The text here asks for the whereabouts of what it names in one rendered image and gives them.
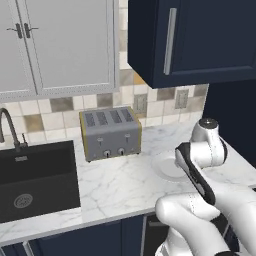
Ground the white plate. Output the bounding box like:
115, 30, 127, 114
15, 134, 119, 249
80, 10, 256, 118
151, 154, 194, 183

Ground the dark curved tap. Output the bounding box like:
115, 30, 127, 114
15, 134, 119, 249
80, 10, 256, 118
0, 107, 29, 153

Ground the grey wall socket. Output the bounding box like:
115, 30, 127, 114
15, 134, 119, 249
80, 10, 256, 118
174, 88, 190, 110
133, 93, 149, 115

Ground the black sink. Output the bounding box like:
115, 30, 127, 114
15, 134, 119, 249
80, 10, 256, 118
0, 139, 82, 224

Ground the grey cupboard door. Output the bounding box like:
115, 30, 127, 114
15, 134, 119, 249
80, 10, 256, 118
15, 0, 120, 97
0, 0, 38, 103

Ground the grey four-slot toaster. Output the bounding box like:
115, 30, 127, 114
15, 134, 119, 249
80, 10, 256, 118
78, 106, 143, 163

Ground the dark cupboard door handle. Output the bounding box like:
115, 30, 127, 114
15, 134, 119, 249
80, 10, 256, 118
6, 22, 23, 40
23, 22, 40, 39

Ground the navy wall cupboard door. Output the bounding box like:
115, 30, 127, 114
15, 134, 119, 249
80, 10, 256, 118
152, 0, 256, 89

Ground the navy fridge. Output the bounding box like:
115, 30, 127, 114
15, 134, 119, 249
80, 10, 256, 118
203, 79, 256, 169

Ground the navy base cupboard door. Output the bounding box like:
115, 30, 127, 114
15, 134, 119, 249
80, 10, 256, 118
121, 214, 146, 256
29, 219, 123, 256

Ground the silver bar handle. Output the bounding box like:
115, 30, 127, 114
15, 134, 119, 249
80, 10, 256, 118
163, 7, 178, 76

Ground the dark dishwasher front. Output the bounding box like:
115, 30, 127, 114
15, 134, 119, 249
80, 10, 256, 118
141, 213, 172, 256

